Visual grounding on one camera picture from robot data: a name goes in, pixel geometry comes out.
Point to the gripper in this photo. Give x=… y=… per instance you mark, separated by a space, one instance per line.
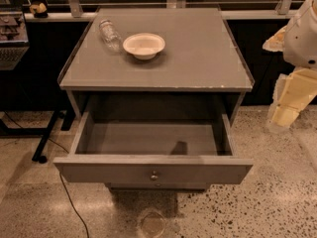
x=302 y=45

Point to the grey top drawer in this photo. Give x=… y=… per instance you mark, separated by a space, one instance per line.
x=148 y=152

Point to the grey drawer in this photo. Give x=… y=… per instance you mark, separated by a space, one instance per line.
x=148 y=152
x=158 y=186

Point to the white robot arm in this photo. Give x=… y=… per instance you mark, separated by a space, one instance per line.
x=298 y=43

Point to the grey drawer cabinet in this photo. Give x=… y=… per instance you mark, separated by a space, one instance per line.
x=198 y=76

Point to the grey bottom drawer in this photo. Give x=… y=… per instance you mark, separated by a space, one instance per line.
x=158 y=186

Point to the open laptop computer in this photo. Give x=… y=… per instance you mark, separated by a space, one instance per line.
x=14 y=41

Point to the white paper bowl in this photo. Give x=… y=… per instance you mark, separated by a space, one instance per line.
x=144 y=46

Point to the clear plastic bottle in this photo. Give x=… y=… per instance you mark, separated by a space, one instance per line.
x=110 y=36

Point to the small yellow black object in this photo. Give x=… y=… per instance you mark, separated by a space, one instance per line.
x=39 y=9

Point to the black desk leg frame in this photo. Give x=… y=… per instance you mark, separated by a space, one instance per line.
x=43 y=133

